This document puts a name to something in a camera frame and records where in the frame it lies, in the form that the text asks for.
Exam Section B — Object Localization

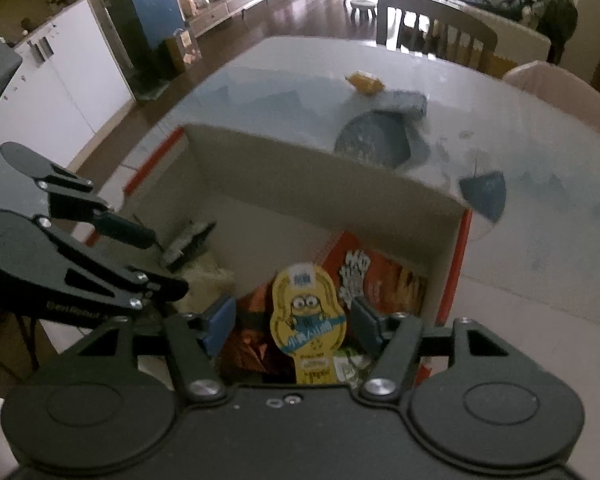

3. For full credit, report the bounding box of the pink upholstered chair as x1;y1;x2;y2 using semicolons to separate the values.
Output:
502;61;600;134

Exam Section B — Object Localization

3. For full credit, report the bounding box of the dark red foil snack bag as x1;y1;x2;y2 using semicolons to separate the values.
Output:
218;281;296;384

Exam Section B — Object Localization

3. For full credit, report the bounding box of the dark wooden dining chair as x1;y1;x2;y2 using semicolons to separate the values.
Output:
376;0;498;74

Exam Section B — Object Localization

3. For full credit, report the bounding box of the green wafer snack packet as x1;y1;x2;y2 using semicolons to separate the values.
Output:
332;348;373;388

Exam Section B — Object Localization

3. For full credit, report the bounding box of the white sofa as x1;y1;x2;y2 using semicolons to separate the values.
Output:
445;0;550;65

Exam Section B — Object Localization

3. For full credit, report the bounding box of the black water dispenser cabinet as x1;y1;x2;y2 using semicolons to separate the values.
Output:
102;0;185;92

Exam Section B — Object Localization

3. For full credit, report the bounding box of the small round stool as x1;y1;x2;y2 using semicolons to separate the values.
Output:
350;0;377;23

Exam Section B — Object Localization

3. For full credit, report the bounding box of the grey blue snack packet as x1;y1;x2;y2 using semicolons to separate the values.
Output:
374;90;428;120

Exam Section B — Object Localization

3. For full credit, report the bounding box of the white storage cabinet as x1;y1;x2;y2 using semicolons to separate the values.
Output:
0;0;135;167

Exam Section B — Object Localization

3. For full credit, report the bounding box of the paper bag on floor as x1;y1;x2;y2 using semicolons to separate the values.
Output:
164;28;202;73

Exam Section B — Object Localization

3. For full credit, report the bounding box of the red Korean chip bag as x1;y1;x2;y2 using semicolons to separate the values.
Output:
321;232;427;315

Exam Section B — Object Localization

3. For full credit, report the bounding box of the cardboard box with red tape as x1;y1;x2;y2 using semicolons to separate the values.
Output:
94;124;470;326

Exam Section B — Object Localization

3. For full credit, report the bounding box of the cream white snack pouch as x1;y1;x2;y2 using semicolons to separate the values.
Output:
174;252;235;313

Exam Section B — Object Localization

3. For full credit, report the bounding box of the white and blue biscuit packet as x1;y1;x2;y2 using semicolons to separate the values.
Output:
161;221;216;273

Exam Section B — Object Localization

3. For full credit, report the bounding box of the yellow minion snack packet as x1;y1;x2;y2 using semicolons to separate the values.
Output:
270;262;347;386

